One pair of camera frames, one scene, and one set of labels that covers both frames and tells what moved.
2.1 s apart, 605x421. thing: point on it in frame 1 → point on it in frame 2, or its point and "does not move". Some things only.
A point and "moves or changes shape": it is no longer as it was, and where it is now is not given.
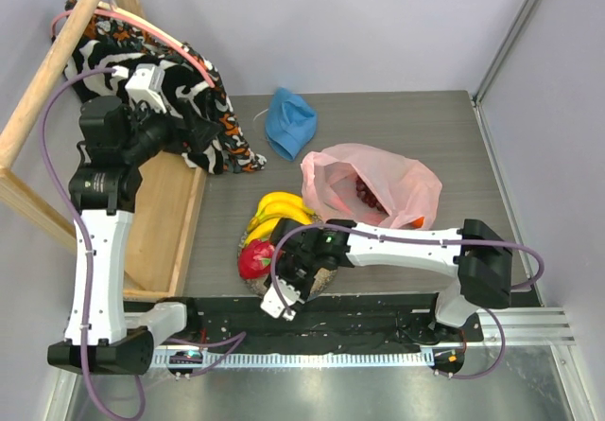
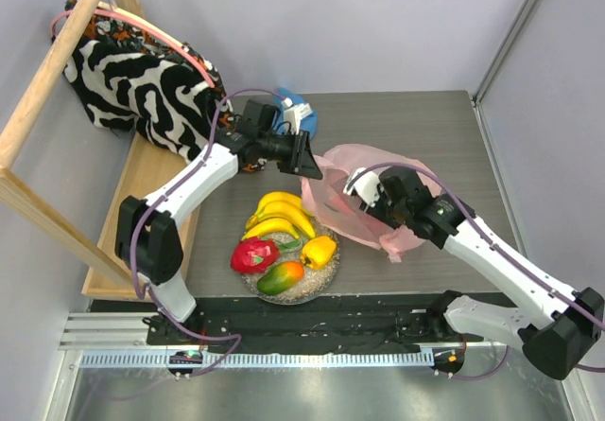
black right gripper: x=287 y=271 → x=385 y=201
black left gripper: x=194 y=132 → x=301 y=161
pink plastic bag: x=409 y=192 does not move
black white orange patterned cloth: x=112 y=42 does not move
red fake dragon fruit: x=254 y=259 moves or changes shape
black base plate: x=253 y=325 does not move
